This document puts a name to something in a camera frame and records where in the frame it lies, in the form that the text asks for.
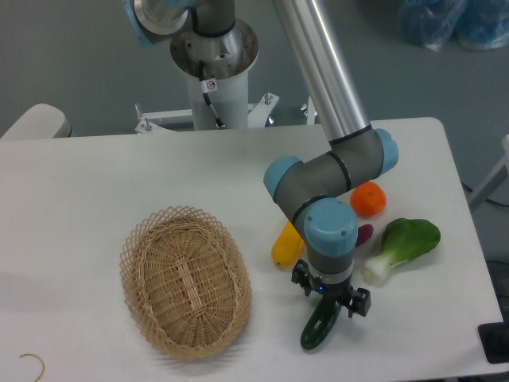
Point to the green bok choy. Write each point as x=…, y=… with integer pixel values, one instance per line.
x=403, y=240

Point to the dark green cucumber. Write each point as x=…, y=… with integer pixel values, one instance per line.
x=320, y=323

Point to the blue plastic bags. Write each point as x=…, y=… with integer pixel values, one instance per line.
x=478, y=25

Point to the white chair armrest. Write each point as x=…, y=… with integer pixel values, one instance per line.
x=41, y=121

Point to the white furniture leg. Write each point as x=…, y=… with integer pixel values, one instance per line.
x=491, y=181

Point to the woven wicker basket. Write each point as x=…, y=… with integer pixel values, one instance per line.
x=185, y=283

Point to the purple sweet potato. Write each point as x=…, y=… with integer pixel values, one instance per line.
x=365, y=232

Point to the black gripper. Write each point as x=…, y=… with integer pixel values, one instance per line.
x=357, y=301

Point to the black device at edge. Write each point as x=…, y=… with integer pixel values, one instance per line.
x=494, y=339

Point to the white metal base frame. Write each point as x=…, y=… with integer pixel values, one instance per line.
x=259, y=115

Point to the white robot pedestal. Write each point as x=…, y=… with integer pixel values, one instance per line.
x=216, y=72

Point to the orange tangerine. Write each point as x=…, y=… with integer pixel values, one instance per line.
x=368, y=199

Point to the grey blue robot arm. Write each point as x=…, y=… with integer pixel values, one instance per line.
x=308, y=193

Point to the yellow pepper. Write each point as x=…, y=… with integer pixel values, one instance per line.
x=287, y=248

